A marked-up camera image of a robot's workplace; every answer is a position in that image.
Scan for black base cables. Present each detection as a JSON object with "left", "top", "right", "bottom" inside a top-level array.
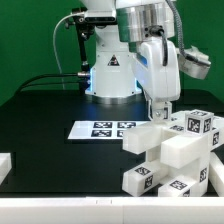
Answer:
[{"left": 15, "top": 73, "right": 91, "bottom": 94}]

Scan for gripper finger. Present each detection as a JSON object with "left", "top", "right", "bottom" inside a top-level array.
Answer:
[{"left": 148, "top": 99, "right": 164, "bottom": 121}]

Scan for white left fence rail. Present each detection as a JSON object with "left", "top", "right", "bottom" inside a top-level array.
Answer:
[{"left": 0, "top": 153, "right": 12, "bottom": 184}]

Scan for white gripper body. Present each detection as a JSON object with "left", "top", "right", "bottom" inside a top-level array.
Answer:
[{"left": 131, "top": 38, "right": 180, "bottom": 102}]

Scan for white chair back frame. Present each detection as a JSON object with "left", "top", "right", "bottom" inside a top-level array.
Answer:
[{"left": 123, "top": 111, "right": 224, "bottom": 169}]

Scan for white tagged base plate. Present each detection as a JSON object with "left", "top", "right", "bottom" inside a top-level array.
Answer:
[{"left": 68, "top": 121, "right": 144, "bottom": 140}]

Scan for white camera cable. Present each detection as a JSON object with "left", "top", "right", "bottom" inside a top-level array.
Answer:
[{"left": 52, "top": 13, "right": 76, "bottom": 90}]

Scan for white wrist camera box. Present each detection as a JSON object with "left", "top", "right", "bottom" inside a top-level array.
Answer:
[{"left": 178, "top": 46, "right": 211, "bottom": 80}]

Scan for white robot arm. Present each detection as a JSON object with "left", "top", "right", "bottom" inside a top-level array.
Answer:
[{"left": 81, "top": 0, "right": 180, "bottom": 120}]

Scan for black camera on stand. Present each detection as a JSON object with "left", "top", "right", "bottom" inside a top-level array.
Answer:
[{"left": 66, "top": 7, "right": 117, "bottom": 92}]

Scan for white tagged cube nut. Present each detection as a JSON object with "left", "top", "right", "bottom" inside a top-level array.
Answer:
[
  {"left": 162, "top": 102, "right": 172, "bottom": 120},
  {"left": 185, "top": 109, "right": 214, "bottom": 135}
]

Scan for white front fence rail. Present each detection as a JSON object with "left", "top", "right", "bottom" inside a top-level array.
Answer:
[{"left": 0, "top": 197, "right": 224, "bottom": 224}]

